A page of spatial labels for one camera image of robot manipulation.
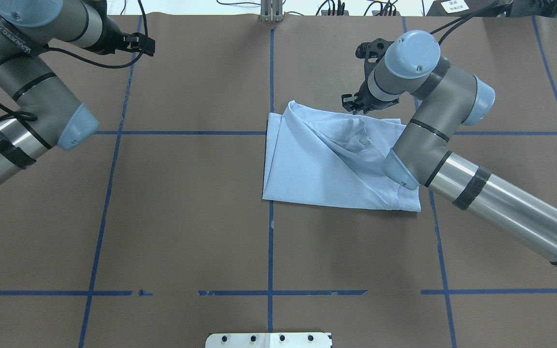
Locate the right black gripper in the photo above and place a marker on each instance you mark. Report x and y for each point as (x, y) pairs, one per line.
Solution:
(366, 95)

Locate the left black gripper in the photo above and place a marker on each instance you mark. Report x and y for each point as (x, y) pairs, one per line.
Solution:
(109, 36)

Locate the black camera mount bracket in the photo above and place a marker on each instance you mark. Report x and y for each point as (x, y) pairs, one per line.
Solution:
(271, 10)

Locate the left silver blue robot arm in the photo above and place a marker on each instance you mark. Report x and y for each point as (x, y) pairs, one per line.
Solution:
(39, 110)

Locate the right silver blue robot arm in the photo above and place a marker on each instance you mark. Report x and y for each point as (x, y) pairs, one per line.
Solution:
(449, 97)

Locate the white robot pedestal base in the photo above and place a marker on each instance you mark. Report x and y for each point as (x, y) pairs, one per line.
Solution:
(270, 340)

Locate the light blue t-shirt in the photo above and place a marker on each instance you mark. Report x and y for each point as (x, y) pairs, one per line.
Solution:
(332, 159)

